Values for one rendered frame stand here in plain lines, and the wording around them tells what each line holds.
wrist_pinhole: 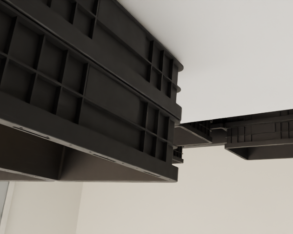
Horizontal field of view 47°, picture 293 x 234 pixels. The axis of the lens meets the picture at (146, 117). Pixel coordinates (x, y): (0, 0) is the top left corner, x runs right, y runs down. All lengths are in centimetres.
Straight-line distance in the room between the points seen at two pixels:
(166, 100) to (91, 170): 23
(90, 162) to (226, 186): 294
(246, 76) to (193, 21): 22
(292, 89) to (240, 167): 279
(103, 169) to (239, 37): 35
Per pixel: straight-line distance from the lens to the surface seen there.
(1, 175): 91
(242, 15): 53
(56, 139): 36
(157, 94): 54
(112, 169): 66
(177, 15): 53
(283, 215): 335
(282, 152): 193
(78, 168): 72
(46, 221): 452
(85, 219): 473
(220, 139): 207
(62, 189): 464
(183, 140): 171
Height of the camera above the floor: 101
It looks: 18 degrees down
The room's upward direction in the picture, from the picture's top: 175 degrees counter-clockwise
